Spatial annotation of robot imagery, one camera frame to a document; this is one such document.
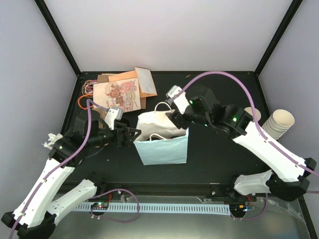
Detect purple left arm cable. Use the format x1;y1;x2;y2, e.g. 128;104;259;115
8;99;141;239

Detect brown cardboard sleeve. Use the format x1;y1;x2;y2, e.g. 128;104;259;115
97;73;113;84

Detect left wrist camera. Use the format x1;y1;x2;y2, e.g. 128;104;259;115
104;107;124;130

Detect white plastic cutlery pile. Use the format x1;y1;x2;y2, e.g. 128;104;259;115
42;133;63;150

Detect brown pulp cup carrier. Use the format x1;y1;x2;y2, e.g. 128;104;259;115
92;108;110;149

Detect light blue paper bag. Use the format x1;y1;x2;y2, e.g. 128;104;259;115
134;102;189;165

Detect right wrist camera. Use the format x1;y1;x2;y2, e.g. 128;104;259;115
166;85;190;115

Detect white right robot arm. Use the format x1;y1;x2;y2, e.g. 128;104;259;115
166;85;317;202

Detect stack of white paper cups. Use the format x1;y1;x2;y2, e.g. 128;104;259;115
262;109;295;140

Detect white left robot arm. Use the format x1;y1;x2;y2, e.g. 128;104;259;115
1;109;141;239

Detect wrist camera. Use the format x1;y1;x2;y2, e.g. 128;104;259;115
166;85;190;115
104;107;124;130

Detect rubber bands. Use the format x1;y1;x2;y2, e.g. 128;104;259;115
77;80;97;110

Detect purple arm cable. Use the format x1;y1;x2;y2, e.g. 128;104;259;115
8;99;141;239
166;71;319;222

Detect light blue cable duct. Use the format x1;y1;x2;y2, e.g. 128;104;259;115
74;201;230;216

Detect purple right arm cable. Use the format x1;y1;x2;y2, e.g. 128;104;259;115
166;71;319;222

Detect illustrated greeting card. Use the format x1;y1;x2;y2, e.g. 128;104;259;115
93;78;141;112

